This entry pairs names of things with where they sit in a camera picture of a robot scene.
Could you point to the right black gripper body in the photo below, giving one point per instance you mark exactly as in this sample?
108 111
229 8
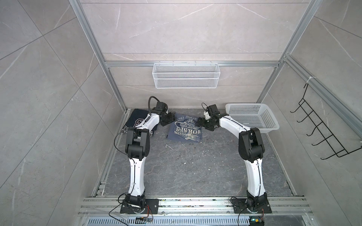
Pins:
208 124

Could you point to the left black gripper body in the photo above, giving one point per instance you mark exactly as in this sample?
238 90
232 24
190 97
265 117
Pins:
168 118

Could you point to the grey-blue printed tank top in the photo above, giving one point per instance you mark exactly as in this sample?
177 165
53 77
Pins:
185 129

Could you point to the navy tank top red trim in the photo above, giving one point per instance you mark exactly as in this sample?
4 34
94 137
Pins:
136 117

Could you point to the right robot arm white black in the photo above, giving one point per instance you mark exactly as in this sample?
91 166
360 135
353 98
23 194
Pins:
251 150

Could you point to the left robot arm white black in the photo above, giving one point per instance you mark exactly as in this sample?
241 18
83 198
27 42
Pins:
137 149

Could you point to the white plastic laundry basket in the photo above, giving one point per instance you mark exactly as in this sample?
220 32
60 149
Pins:
253 115

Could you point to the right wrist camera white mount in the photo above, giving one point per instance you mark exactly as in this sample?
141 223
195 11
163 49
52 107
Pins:
211 112

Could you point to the white wire mesh wall basket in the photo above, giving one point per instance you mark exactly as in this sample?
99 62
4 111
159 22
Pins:
186 75

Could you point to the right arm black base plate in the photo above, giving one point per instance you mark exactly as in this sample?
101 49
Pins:
240 206

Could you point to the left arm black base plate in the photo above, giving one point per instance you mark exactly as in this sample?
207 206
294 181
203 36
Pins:
151 206

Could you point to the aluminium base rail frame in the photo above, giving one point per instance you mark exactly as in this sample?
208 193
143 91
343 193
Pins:
196 211

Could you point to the black wire hook rack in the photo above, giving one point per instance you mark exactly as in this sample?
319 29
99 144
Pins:
319 125

